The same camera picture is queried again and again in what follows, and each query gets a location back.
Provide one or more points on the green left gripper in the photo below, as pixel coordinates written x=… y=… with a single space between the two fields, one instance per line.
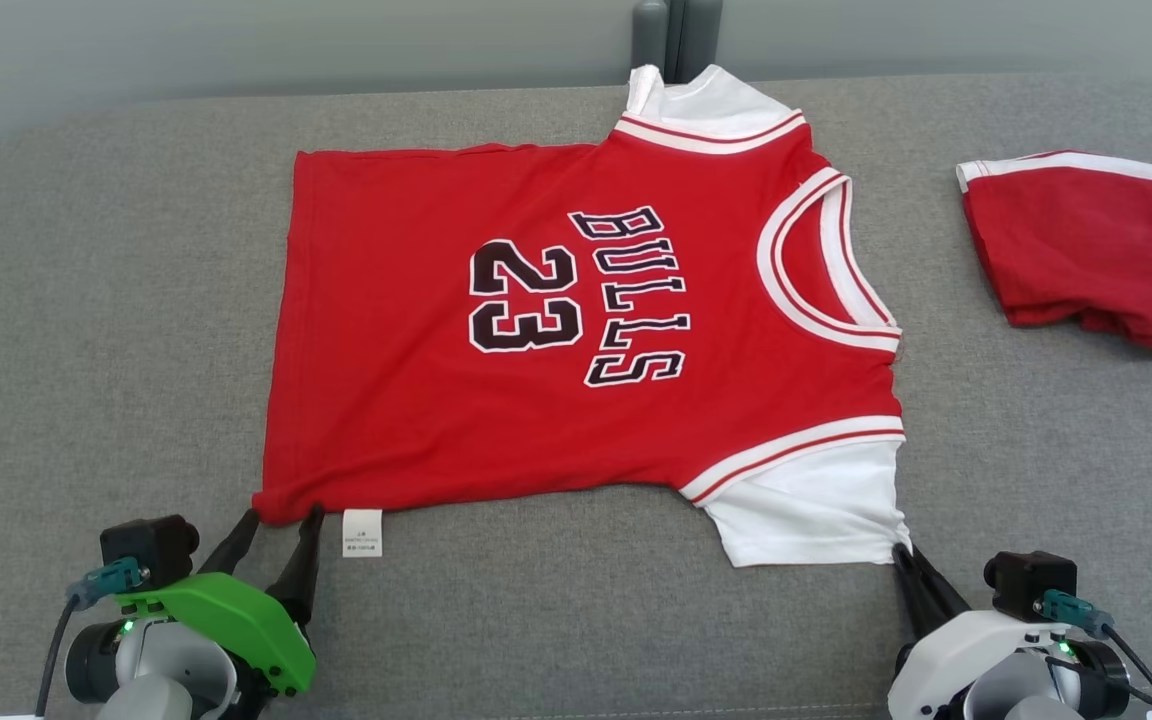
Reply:
x=236 y=615

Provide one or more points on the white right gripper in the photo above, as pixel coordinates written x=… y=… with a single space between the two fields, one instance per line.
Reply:
x=946 y=660

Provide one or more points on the red Bulls 23 jersey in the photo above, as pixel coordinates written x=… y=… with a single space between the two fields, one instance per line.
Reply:
x=436 y=400

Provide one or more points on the red shorts with white trim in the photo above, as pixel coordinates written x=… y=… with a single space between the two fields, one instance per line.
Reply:
x=1086 y=250

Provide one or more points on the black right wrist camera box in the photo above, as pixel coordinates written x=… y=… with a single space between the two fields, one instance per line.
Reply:
x=1028 y=585

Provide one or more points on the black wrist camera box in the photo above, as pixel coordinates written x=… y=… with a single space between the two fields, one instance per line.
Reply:
x=1028 y=585
x=148 y=548

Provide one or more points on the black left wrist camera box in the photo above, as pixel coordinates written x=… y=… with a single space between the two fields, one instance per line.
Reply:
x=148 y=548

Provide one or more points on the grey partition post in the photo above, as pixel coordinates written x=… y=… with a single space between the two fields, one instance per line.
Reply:
x=701 y=35
x=651 y=35

